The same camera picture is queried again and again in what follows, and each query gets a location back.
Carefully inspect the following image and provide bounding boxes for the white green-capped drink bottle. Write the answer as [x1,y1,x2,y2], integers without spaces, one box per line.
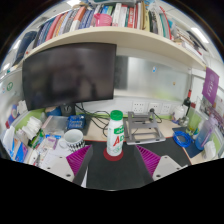
[105,109,125,158]

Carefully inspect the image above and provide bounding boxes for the dark wine bottle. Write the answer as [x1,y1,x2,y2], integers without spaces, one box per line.
[183,89,193,116]

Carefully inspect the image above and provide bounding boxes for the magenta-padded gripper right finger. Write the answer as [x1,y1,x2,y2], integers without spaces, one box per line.
[133,144,183,186]

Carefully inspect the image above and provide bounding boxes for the white wall socket row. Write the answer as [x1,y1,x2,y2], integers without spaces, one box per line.
[130,100,173,115]

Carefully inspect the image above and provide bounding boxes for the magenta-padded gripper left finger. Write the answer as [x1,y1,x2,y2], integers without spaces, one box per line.
[43,144,94,187]

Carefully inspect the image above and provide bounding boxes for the black red-edged desk mat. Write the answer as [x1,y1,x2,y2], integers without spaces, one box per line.
[71,136,193,189]

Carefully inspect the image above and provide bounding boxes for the flat round red coaster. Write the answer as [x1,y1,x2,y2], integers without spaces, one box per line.
[102,146,124,163]

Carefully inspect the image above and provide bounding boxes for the clear plastic box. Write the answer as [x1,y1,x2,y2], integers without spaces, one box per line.
[43,114,69,134]

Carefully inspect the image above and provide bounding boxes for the white ceramic jar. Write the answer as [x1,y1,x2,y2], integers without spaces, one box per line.
[173,104,186,122]

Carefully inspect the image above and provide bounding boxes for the ceiling lights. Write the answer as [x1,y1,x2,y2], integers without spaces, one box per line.
[3,0,210,73]

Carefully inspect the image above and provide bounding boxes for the black cable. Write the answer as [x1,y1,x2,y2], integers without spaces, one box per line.
[74,103,113,138]

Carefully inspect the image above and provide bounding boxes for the white paper sheet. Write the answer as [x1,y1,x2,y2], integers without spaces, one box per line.
[38,141,84,168]

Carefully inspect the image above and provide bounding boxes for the group photo poster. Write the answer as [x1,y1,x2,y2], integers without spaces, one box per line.
[199,96,224,126]

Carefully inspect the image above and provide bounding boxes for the beige shelf with books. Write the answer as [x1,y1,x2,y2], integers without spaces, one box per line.
[11,0,214,73]

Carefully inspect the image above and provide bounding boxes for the white crumpled tissue pack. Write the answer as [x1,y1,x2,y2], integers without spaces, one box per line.
[203,139,218,160]

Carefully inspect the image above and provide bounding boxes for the purple pennant flag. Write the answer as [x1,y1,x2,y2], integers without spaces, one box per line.
[201,66,220,106]

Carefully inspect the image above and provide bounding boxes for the black-white patterned mug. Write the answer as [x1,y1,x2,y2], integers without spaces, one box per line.
[63,128,86,153]

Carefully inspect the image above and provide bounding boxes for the black computer monitor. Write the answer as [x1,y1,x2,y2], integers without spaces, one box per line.
[21,42,118,118]

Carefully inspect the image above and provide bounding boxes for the white folded tissue stack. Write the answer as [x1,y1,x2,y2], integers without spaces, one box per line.
[25,116,44,140]

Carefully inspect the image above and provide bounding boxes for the grey metal laptop stand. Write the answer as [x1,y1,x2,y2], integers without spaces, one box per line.
[123,110,167,146]

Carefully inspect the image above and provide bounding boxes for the purple translucent water jug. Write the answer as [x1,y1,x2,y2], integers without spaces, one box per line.
[194,114,218,151]

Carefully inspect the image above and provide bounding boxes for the blue coiled cable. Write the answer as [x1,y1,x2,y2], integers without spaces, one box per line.
[172,129,193,149]

